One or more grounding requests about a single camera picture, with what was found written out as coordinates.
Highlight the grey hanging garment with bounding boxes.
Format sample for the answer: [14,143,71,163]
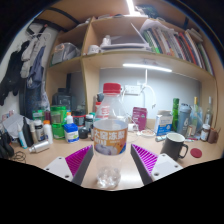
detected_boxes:
[19,31,51,118]

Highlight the white wall power strip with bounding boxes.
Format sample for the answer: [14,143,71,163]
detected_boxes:
[123,85,143,96]

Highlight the magenta pouch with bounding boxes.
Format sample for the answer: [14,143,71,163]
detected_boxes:
[132,106,148,132]

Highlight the under-shelf light strip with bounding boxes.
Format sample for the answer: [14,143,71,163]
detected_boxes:
[122,62,173,73]

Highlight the clear drink bottle red cap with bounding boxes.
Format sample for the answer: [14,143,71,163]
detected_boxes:
[92,82,129,190]

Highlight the black mug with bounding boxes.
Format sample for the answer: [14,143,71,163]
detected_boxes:
[160,132,189,162]

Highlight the green bottle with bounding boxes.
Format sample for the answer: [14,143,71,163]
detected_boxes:
[171,97,180,133]

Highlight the white bottle with blue label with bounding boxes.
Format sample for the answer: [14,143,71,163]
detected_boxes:
[63,123,80,144]

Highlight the flat round red coaster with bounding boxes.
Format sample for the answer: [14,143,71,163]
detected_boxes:
[189,147,203,159]

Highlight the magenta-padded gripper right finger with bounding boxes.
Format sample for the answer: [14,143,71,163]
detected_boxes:
[130,143,185,186]

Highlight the ceiling light strip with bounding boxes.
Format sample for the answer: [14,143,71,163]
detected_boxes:
[125,0,138,16]

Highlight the yellow-capped bottle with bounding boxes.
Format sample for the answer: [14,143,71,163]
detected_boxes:
[191,96,200,134]

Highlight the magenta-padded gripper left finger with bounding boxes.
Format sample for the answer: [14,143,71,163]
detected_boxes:
[43,144,95,187]

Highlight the green container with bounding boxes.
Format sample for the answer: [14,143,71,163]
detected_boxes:
[49,105,68,140]

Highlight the silver tube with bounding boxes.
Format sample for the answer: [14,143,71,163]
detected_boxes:
[28,139,51,154]

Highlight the grey shaker bottle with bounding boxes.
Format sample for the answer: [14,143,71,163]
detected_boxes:
[176,102,192,136]

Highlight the tall clear glass bottle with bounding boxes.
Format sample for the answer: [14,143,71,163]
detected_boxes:
[203,96,214,127]

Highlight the dark hanging jacket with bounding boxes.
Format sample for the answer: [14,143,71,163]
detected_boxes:
[0,49,26,106]

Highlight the white and blue box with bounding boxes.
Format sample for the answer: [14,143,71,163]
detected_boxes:
[153,110,174,137]

